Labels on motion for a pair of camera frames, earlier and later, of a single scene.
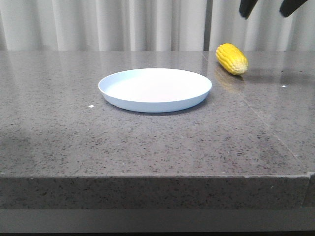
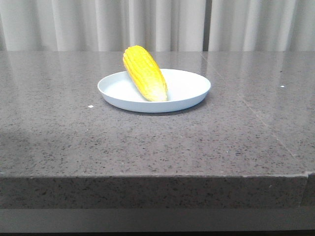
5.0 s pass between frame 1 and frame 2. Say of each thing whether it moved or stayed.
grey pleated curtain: stayed
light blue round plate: stayed
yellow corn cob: moved
